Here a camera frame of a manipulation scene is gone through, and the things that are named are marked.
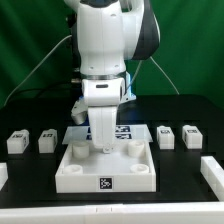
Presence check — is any black camera stand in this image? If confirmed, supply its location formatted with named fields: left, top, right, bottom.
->
left=66, top=13, right=82, bottom=100

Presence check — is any white front fence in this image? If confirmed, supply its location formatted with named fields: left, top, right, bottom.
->
left=0, top=202, right=224, bottom=224

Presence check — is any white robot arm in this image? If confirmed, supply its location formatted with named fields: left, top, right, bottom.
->
left=64, top=0, right=160, bottom=153

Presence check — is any white left fence block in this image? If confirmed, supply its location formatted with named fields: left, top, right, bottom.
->
left=0, top=163, right=8, bottom=191

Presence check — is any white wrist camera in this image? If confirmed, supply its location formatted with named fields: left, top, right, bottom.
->
left=71, top=78, right=136, bottom=125

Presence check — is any white cable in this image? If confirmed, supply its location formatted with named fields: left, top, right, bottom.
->
left=3, top=33, right=74, bottom=107

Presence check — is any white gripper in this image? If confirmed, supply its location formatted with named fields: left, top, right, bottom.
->
left=88, top=106, right=117, bottom=154

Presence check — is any white square tabletop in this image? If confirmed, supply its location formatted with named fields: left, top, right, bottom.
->
left=55, top=140, right=156, bottom=193

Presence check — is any white right fence block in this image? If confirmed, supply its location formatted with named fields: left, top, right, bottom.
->
left=200, top=156, right=224, bottom=202

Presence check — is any white fence block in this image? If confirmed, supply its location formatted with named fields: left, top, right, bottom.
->
left=0, top=163, right=8, bottom=191
left=200, top=156, right=224, bottom=202

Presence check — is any black cable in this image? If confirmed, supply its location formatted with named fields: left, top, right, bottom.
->
left=6, top=83, right=83, bottom=104

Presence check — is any white sheet with markers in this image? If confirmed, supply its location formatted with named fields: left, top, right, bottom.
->
left=62, top=124, right=153, bottom=145

